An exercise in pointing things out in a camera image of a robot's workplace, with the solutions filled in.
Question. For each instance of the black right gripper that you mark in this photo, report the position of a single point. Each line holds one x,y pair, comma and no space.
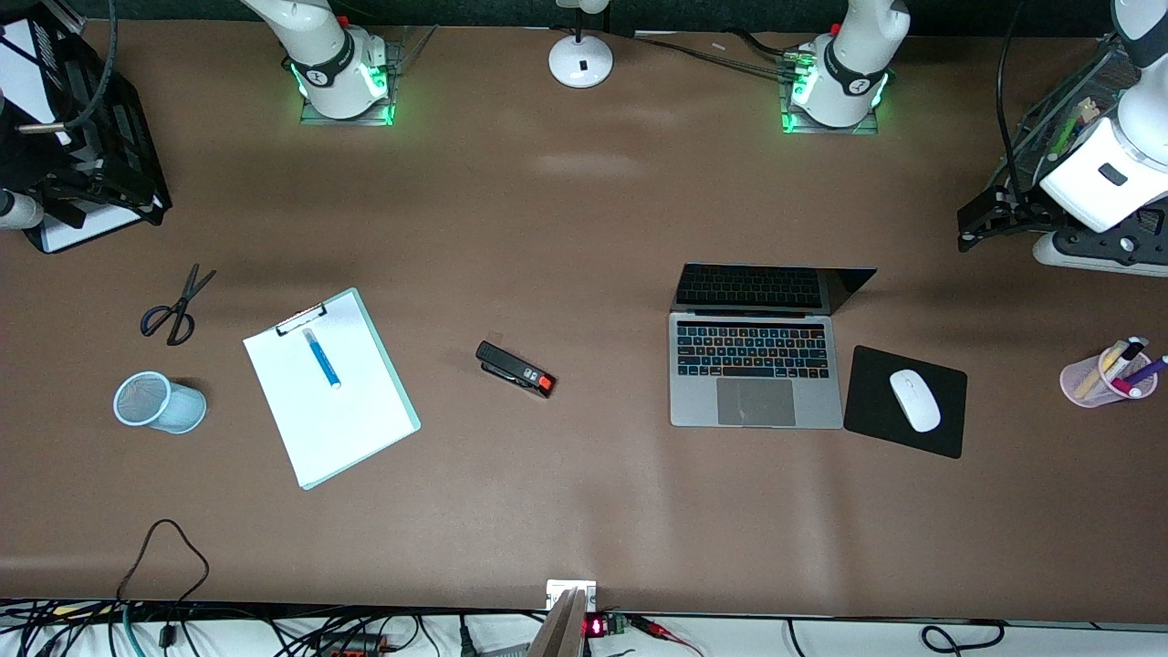
26,162

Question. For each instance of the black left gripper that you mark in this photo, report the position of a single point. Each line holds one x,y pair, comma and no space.
1019,208

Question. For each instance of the grey laptop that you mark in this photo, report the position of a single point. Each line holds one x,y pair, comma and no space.
757,401

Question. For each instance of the blue marker with white cap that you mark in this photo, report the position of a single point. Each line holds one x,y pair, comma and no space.
321,359

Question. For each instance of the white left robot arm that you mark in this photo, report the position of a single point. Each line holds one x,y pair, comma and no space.
853,64

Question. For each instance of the white marker with black cap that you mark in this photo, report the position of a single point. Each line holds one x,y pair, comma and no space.
1128,350

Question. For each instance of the purple marker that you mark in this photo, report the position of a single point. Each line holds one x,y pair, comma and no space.
1146,372

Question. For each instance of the black document tray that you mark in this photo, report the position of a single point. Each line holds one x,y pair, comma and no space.
123,137

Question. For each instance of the green pen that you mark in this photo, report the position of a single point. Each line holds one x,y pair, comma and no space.
1064,137

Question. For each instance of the white paper in tray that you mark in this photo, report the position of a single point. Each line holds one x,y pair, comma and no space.
23,78

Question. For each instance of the black and blue scissors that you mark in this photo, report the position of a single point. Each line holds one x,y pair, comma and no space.
187,297

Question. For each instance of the yellow ruler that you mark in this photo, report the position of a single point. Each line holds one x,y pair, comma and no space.
1095,370

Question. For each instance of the pink mesh pen cup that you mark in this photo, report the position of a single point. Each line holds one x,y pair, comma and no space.
1081,388

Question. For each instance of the white computer mouse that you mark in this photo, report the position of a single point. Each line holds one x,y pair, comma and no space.
915,401

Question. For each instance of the black mouse pad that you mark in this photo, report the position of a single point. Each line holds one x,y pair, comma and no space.
867,411

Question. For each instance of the light blue mesh pen cup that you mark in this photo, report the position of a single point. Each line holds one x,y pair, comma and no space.
182,406

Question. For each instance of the teal clipboard with metal clip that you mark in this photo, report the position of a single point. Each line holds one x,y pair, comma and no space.
301,319

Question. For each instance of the white paper sheet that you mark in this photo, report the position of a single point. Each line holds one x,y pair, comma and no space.
338,429

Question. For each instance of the white round lamp base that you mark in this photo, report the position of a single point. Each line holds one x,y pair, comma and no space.
580,59

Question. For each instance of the black stapler with red tip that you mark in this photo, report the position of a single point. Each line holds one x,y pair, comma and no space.
511,367

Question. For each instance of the circuit board with red display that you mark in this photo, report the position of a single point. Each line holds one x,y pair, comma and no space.
602,627

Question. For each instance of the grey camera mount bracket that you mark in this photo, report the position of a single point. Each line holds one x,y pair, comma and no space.
558,630

